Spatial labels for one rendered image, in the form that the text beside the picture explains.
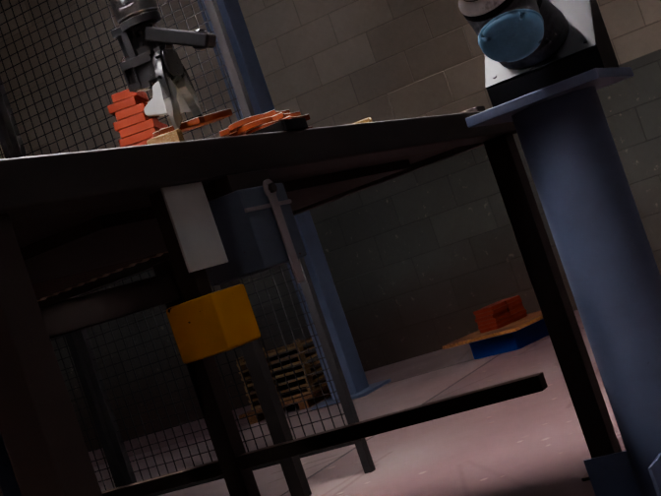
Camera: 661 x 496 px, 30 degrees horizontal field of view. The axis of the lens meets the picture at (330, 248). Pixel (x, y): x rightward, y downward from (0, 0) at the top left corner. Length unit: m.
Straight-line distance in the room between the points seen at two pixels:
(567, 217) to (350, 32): 5.43
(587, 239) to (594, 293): 0.10
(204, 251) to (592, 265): 0.92
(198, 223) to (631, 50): 5.59
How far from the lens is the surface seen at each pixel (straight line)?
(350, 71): 7.73
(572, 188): 2.38
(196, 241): 1.70
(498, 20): 2.19
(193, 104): 2.18
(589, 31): 2.42
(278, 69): 7.97
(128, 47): 2.16
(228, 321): 1.66
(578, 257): 2.39
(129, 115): 3.29
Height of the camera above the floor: 0.68
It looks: 1 degrees up
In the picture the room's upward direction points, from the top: 19 degrees counter-clockwise
